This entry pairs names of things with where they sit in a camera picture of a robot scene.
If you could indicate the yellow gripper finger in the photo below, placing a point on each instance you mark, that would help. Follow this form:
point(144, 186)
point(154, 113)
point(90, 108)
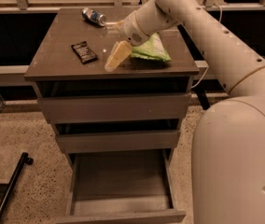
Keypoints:
point(120, 51)
point(114, 24)

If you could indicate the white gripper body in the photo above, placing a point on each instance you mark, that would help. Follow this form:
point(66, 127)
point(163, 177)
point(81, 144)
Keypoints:
point(131, 28)

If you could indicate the black rxbar chocolate wrapper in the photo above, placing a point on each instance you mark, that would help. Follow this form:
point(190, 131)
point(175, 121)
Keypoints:
point(84, 53)

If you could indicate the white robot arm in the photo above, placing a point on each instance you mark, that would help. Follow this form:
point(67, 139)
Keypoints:
point(228, 149)

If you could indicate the grey top drawer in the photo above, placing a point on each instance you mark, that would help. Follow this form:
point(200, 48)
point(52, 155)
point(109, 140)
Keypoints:
point(93, 109)

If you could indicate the grey drawer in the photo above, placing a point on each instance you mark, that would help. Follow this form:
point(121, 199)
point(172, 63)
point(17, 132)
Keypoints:
point(105, 142)
point(122, 187)
point(93, 109)

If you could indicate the grey drawer cabinet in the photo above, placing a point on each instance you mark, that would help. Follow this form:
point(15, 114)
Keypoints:
point(56, 71)

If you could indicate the grey middle drawer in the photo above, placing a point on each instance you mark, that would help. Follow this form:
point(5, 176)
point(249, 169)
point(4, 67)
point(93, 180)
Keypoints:
point(105, 142)

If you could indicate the grey bottom drawer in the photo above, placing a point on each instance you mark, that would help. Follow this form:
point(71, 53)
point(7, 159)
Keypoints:
point(122, 187)

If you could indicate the blue soda can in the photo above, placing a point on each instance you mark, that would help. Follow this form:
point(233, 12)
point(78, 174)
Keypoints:
point(94, 16)

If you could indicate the green chip bag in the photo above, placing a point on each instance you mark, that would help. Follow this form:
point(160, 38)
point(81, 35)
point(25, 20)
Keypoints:
point(152, 49)

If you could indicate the black table leg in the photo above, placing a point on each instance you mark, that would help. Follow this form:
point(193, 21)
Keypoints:
point(200, 92)

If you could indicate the black metal bar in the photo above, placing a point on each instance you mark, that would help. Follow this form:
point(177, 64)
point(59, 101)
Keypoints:
point(24, 159)

